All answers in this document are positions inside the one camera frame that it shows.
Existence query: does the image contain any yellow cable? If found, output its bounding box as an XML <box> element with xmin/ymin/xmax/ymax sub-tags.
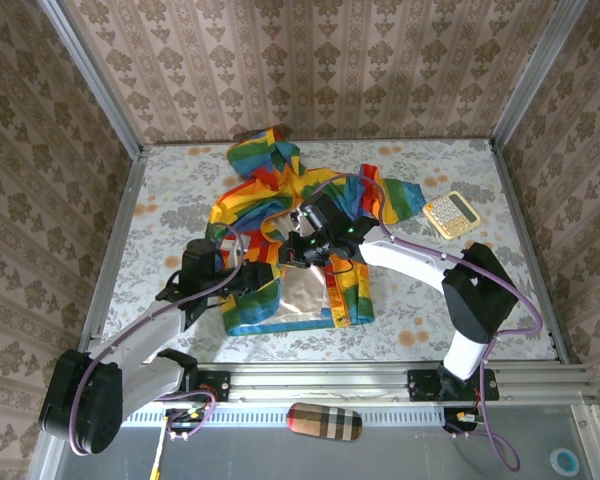
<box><xmin>148</xmin><ymin>414</ymin><xmax>175</xmax><ymax>480</ymax></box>

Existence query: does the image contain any aluminium table side rail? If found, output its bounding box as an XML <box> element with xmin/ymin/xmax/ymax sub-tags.
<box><xmin>488</xmin><ymin>139</ymin><xmax>572</xmax><ymax>362</ymax></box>
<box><xmin>77</xmin><ymin>153</ymin><xmax>149</xmax><ymax>352</ymax></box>

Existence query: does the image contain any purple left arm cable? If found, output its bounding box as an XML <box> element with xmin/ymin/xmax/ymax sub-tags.
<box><xmin>68</xmin><ymin>222</ymin><xmax>247</xmax><ymax>457</ymax></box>

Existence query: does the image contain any plaid glasses case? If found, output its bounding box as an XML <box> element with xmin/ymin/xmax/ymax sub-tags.
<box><xmin>285</xmin><ymin>401</ymin><xmax>364</xmax><ymax>444</ymax></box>

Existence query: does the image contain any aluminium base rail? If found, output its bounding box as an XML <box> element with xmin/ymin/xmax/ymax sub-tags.
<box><xmin>122</xmin><ymin>362</ymin><xmax>597</xmax><ymax>427</ymax></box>

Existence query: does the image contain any rainbow striped jacket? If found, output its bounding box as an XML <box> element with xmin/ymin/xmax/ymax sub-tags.
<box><xmin>207</xmin><ymin>127</ymin><xmax>427</xmax><ymax>337</ymax></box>

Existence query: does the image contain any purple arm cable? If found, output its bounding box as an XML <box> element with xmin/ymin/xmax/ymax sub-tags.
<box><xmin>68</xmin><ymin>222</ymin><xmax>247</xmax><ymax>457</ymax></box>
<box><xmin>309</xmin><ymin>172</ymin><xmax>545</xmax><ymax>474</ymax></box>

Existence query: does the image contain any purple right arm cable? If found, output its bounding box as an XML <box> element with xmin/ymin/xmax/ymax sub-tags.
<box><xmin>309</xmin><ymin>172</ymin><xmax>545</xmax><ymax>474</ymax></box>

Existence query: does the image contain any aluminium frame post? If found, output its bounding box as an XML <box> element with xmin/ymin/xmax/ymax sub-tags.
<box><xmin>490</xmin><ymin>0</ymin><xmax>590</xmax><ymax>147</ymax></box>
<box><xmin>35</xmin><ymin>0</ymin><xmax>145</xmax><ymax>160</ymax></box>

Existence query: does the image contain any black left cable connector block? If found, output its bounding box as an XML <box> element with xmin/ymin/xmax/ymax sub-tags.
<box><xmin>163</xmin><ymin>405</ymin><xmax>217</xmax><ymax>442</ymax></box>

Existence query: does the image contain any blue tape roll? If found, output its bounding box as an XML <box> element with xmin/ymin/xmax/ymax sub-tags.
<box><xmin>549</xmin><ymin>447</ymin><xmax>582</xmax><ymax>476</ymax></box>

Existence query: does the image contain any black cable connector block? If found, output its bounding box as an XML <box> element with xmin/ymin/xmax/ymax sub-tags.
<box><xmin>442</xmin><ymin>407</ymin><xmax>487</xmax><ymax>440</ymax></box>
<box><xmin>163</xmin><ymin>405</ymin><xmax>217</xmax><ymax>442</ymax></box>

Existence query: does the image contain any black right cable connector block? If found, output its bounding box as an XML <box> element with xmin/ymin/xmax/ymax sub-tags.
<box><xmin>442</xmin><ymin>407</ymin><xmax>487</xmax><ymax>440</ymax></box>

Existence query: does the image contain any gold calculator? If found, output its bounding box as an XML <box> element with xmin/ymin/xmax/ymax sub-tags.
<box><xmin>422</xmin><ymin>189</ymin><xmax>482</xmax><ymax>241</ymax></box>

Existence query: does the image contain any floral table cover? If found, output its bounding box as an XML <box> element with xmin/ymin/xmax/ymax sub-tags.
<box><xmin>87</xmin><ymin>138</ymin><xmax>567</xmax><ymax>364</ymax></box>

